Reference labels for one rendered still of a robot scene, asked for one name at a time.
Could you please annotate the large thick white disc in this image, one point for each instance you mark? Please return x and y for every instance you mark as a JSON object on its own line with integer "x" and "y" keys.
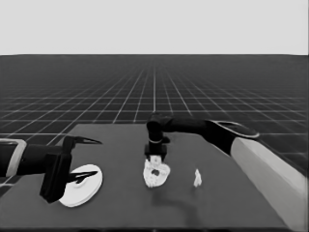
{"x": 87, "y": 193}

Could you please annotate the small white T-shaped piece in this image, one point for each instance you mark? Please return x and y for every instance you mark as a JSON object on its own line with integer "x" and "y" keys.
{"x": 197, "y": 182}

